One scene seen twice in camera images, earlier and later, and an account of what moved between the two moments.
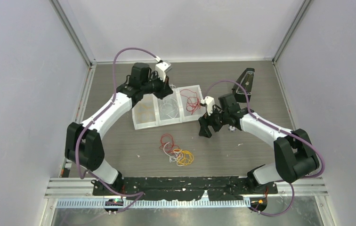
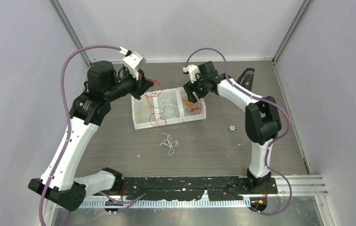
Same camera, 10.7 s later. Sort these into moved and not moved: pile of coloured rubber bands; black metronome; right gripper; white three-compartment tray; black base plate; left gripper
Moved: right gripper; left gripper; pile of coloured rubber bands
Not moved: black metronome; black base plate; white three-compartment tray
